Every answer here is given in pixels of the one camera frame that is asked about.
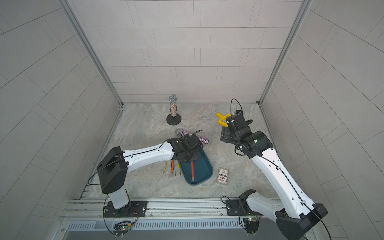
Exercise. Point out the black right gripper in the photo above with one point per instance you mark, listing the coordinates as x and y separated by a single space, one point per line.
225 132

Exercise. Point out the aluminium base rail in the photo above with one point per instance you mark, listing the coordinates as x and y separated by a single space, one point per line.
159 214

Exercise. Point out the purple glitter microphone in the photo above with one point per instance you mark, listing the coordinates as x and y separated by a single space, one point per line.
180 133

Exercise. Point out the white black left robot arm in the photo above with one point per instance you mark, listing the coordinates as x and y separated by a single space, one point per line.
112 170

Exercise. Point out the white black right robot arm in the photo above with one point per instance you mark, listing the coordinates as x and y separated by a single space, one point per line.
294 212

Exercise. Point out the orange sleeved hex key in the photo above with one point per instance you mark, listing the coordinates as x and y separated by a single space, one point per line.
172 167

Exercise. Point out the green sleeved hex key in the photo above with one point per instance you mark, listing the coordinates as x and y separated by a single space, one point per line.
165 167

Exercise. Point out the red sleeved hex key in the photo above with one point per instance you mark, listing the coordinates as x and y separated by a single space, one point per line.
192 172

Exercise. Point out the silver microphone on black stand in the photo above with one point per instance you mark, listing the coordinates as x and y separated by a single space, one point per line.
173 118

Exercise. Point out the small framed card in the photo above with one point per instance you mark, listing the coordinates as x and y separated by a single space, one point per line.
223 175

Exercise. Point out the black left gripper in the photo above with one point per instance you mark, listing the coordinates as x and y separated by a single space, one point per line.
196 152

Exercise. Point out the teal plastic storage tray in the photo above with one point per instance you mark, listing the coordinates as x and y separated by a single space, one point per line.
203 169

